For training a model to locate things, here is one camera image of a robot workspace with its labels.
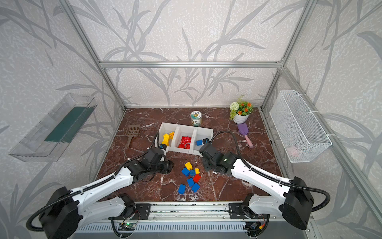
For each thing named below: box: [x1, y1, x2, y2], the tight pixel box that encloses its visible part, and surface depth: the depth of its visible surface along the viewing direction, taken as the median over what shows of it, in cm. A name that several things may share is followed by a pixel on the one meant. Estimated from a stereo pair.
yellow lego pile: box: [184, 161, 193, 171], surface depth 89 cm
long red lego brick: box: [180, 135, 192, 145], surface depth 100 cm
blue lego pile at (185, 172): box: [181, 167, 191, 177], surface depth 86 cm
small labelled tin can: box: [190, 110, 202, 127], surface depth 107 cm
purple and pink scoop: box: [237, 122, 254, 149], surface depth 109 cm
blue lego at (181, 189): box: [178, 183, 187, 196], surface depth 82 cm
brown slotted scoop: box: [125, 124, 141, 148], surface depth 107 cm
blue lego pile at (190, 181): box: [187, 177, 195, 187], surface depth 84 cm
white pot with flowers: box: [229, 99, 254, 125], surface depth 104 cm
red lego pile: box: [192, 173, 201, 184], surface depth 86 cm
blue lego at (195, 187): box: [191, 183, 200, 193], surface depth 82 cm
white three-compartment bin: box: [154, 122, 214, 156], surface depth 100 cm
